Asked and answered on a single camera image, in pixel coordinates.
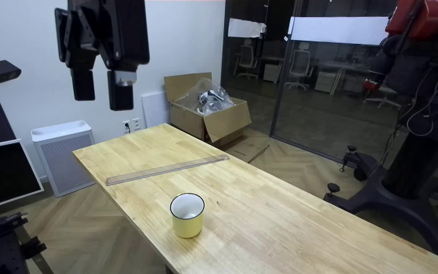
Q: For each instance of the flat cardboard sheet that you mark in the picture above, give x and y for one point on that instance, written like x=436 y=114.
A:
x=249 y=146

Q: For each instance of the white air purifier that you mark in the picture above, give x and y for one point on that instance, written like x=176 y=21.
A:
x=56 y=146

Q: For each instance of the yellow enamel cup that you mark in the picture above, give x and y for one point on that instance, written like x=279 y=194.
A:
x=188 y=214

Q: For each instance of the white office chair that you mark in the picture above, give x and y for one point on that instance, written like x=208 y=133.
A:
x=301 y=70

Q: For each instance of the open cardboard box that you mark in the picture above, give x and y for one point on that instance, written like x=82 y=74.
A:
x=203 y=108

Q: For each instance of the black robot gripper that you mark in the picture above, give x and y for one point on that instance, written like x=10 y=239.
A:
x=114 y=28

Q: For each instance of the red and black robot stand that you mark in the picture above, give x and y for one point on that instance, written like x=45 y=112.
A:
x=409 y=63

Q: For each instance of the black monitor screen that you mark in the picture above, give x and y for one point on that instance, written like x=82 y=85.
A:
x=18 y=175

